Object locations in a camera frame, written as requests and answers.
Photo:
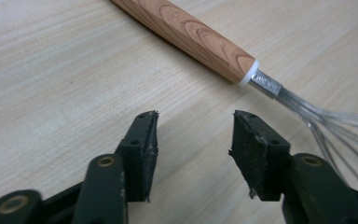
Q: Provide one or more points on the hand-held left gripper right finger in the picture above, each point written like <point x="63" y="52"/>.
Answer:
<point x="258" y="155"/>

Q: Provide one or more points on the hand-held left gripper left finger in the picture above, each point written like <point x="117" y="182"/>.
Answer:
<point x="138" y="161"/>

